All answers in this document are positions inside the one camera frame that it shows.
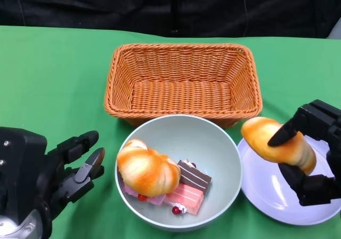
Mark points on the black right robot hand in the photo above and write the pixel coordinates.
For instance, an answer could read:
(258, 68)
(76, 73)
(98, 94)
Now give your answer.
(319, 121)

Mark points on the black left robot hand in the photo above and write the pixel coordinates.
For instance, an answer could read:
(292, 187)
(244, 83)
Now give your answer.
(66, 180)

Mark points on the pink cake slice with cherry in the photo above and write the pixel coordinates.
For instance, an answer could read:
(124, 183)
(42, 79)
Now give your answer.
(157, 200)

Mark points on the coral layered cake slice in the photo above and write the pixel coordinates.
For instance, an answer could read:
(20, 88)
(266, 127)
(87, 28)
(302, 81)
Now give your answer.
(186, 196)

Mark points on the chocolate layered cake slice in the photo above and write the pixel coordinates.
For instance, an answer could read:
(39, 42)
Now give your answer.
(193, 176)

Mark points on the pale green bowl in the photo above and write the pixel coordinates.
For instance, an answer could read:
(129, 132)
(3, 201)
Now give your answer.
(186, 137)

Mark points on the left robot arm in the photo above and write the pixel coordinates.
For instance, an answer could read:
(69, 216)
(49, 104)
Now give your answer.
(16, 225)

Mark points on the lavender round plate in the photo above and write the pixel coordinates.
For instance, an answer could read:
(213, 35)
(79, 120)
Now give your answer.
(269, 191)

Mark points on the orange wicker basket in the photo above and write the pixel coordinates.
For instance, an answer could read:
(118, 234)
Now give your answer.
(181, 89)

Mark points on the green tablecloth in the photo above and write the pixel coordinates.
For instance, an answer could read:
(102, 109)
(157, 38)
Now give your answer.
(53, 76)

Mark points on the black backdrop curtain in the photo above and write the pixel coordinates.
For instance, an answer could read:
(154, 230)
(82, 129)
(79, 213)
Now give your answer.
(106, 4)

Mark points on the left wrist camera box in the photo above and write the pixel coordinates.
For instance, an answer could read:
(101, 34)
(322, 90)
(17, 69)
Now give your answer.
(18, 169)

